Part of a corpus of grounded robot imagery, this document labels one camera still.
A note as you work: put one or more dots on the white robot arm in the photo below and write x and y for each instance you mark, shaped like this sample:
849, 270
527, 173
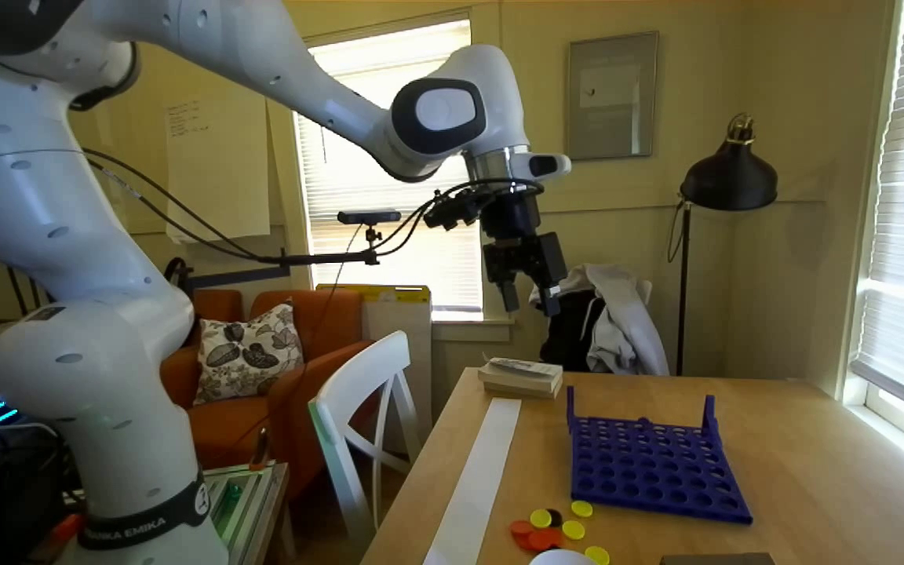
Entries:
64, 230

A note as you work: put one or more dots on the black boom rod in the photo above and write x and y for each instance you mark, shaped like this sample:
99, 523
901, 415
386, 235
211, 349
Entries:
265, 268

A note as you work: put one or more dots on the long white paper strip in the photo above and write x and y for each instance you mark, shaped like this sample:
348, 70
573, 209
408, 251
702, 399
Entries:
477, 481

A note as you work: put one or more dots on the white wall paper sheet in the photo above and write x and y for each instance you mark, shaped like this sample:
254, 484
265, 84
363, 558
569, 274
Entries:
217, 166

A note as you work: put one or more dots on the white garment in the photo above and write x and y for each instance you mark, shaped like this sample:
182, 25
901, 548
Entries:
629, 314

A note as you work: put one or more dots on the beige box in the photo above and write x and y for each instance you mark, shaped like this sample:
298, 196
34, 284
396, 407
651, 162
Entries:
518, 377

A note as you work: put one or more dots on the blue plastic game grid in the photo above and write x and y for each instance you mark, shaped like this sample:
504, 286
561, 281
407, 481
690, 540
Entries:
658, 459

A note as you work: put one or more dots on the black garment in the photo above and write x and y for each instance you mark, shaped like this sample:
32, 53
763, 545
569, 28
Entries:
574, 330

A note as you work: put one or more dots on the white paper cup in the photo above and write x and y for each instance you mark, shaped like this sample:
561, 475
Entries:
559, 557

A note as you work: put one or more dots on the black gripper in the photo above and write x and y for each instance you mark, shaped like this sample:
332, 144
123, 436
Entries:
518, 251

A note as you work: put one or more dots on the white wooden chair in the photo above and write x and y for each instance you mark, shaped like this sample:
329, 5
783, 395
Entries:
363, 410

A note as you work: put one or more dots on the leaf patterned pillow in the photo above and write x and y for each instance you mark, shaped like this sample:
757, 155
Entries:
249, 349

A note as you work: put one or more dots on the orange sofa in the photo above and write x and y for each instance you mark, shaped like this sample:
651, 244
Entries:
232, 428

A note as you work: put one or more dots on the yellow game disc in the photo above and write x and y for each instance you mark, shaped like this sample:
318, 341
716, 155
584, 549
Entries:
598, 557
573, 530
540, 520
580, 510

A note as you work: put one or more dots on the black camera on boom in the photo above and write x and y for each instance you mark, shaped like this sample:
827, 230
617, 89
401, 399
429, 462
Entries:
368, 216

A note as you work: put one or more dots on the red game disc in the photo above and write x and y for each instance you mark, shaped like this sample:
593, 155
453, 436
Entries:
533, 540

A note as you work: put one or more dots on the grey framed wall picture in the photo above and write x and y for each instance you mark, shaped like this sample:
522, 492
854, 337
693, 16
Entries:
608, 96

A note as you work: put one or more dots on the yellow flat box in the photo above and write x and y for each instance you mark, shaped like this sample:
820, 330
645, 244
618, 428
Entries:
378, 294

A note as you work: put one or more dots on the bright bare window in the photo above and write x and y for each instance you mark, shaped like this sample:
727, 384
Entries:
358, 159

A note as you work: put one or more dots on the green book stack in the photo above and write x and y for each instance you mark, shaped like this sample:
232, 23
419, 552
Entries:
242, 507

